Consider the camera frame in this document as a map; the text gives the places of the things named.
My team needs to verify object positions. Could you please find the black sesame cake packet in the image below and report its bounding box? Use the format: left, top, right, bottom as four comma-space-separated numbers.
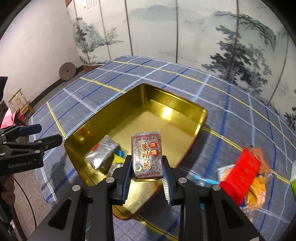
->
131, 131, 163, 181

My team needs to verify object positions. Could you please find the teal candy wrapper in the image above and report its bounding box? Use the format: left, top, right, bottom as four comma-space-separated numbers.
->
194, 175, 219, 187

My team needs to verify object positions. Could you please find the red snack packet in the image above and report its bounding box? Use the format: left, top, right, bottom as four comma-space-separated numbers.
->
219, 148, 261, 206

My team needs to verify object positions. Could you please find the orange snack packet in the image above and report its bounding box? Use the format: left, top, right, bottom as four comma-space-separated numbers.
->
243, 175, 267, 211

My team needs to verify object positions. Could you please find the silver foil snack packet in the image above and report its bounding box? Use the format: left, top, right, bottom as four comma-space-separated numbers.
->
85, 135, 120, 173

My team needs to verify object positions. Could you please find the clear brown pastry packet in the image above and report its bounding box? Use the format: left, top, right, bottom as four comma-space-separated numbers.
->
248, 146, 270, 175

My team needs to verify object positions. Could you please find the round stone millstone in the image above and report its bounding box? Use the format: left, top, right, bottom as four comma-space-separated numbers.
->
59, 62, 77, 81

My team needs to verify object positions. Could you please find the green tissue pack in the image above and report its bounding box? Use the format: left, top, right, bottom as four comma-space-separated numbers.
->
290, 161, 296, 200

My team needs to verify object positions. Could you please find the blue plaid tablecloth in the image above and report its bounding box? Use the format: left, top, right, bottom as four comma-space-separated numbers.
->
29, 56, 295, 240

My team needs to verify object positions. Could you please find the gold and maroon toffee tin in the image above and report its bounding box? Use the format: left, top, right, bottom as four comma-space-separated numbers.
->
64, 83, 208, 220

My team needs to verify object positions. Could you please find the painted folding screen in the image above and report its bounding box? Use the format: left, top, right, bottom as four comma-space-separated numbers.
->
65, 1, 295, 128

